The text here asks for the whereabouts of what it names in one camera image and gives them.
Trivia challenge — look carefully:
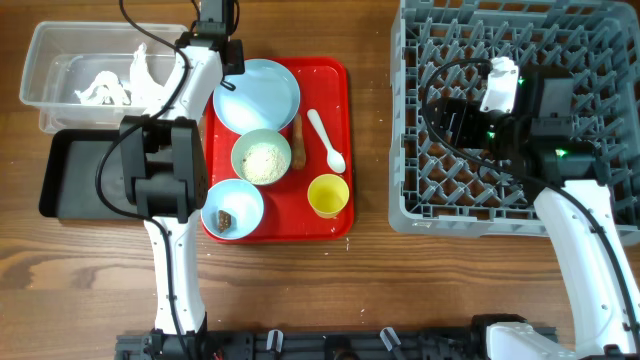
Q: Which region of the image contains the white plastic spoon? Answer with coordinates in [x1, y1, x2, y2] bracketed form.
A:
[307, 109, 346, 174]

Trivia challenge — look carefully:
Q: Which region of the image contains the yellow plastic cup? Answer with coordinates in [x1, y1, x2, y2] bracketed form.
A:
[307, 174, 350, 219]

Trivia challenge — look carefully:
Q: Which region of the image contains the orange carrot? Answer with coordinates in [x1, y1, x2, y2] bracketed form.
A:
[291, 114, 306, 170]

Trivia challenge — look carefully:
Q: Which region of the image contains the large light blue plate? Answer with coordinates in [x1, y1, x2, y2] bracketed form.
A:
[212, 59, 301, 135]

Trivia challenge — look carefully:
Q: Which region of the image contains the pile of white rice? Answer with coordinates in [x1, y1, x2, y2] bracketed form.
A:
[241, 143, 287, 185]

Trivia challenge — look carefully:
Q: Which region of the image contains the green bowl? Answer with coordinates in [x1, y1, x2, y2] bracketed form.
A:
[231, 129, 292, 185]

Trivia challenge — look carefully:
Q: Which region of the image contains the small light blue bowl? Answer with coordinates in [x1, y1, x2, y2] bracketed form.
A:
[201, 179, 264, 240]

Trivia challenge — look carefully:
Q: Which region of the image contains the brown food scrap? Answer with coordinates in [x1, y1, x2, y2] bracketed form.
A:
[217, 210, 232, 233]

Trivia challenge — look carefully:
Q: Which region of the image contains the white napkin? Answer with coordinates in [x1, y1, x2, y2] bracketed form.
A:
[129, 43, 163, 107]

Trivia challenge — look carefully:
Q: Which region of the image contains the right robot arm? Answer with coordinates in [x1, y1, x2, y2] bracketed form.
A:
[421, 58, 639, 359]

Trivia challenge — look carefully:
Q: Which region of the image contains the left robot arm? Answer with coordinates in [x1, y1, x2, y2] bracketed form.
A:
[119, 1, 245, 357]

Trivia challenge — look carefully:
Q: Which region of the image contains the grey dishwasher rack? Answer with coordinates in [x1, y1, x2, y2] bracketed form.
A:
[389, 0, 639, 245]

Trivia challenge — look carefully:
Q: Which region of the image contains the black waste tray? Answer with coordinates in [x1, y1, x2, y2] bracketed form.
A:
[39, 129, 136, 220]

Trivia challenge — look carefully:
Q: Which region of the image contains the clear plastic waste bin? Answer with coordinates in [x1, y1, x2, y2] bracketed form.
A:
[20, 21, 175, 134]

